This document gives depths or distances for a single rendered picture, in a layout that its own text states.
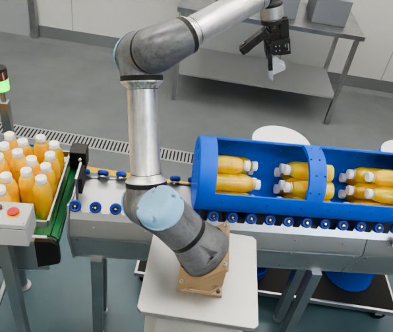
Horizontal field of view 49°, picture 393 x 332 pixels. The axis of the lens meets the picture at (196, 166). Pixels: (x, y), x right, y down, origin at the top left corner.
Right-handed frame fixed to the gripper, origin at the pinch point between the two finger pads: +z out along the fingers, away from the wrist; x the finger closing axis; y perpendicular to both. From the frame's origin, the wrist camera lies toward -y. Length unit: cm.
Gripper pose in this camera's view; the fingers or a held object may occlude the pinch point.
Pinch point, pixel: (269, 76)
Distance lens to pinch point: 157.5
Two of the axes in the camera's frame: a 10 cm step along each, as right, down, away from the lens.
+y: 9.9, -1.2, -1.1
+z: 1.6, 8.2, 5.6
